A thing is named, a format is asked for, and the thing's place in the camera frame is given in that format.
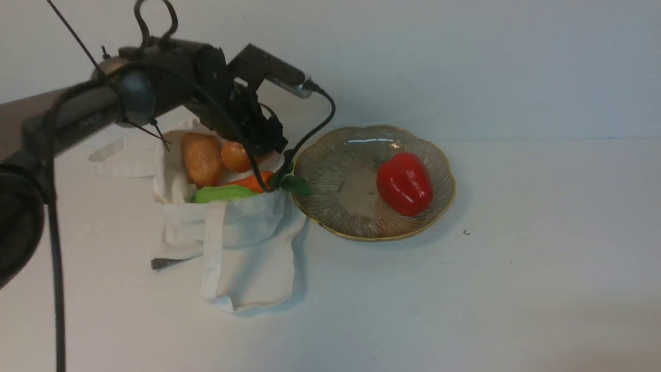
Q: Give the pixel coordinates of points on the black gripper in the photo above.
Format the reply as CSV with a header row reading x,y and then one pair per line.
x,y
242,119

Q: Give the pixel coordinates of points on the brown potato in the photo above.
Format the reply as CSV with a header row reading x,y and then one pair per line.
x,y
235,158
201,157

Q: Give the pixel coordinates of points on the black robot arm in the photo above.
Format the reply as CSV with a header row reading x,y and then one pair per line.
x,y
136,87

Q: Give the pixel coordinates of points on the white cloth tote bag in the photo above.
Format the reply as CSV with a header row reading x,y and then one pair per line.
x,y
245,246

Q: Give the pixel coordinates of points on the orange carrot with green leaves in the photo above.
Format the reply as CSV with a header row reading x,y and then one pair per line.
x,y
283,179

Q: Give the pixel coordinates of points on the green pepper vegetable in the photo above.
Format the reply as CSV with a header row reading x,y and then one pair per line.
x,y
228,192

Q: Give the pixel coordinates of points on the gold rimmed glass plate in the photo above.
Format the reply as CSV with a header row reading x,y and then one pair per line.
x,y
341,170

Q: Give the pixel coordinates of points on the red bell pepper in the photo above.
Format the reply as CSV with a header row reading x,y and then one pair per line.
x,y
404,183

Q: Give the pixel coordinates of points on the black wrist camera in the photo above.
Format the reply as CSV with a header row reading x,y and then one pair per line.
x,y
254,66

